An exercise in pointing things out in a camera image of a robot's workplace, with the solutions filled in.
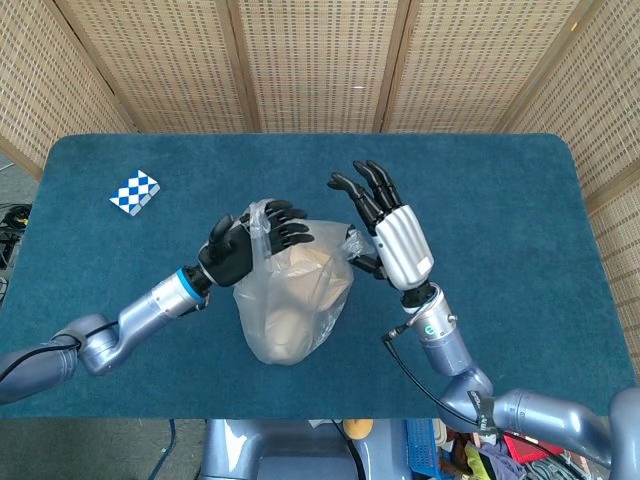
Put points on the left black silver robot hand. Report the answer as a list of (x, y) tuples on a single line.
[(227, 260)]

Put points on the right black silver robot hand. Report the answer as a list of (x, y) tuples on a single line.
[(405, 245)]

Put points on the clear plastic bag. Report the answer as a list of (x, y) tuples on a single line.
[(295, 310)]

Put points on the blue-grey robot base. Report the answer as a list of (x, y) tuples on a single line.
[(280, 450)]

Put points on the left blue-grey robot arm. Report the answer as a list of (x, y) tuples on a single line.
[(145, 315)]

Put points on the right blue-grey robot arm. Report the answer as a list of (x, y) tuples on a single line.
[(540, 415)]

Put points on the cream round items in bag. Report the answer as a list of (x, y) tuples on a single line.
[(310, 280)]

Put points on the round beige bowl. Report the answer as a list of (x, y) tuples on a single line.
[(287, 340)]

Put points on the blue white checkered block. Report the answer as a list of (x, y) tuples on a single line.
[(134, 192)]

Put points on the yellow-orange round object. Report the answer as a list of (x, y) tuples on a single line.
[(357, 429)]

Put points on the blue plastic crate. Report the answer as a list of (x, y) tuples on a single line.
[(420, 445)]

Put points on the woven rattan folding screen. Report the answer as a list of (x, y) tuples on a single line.
[(320, 60)]

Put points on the yellow-green cloth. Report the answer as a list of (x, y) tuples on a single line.
[(475, 460)]

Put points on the red booklet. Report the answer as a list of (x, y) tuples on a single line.
[(525, 450)]

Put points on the purple cloth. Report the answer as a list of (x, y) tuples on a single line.
[(502, 462)]

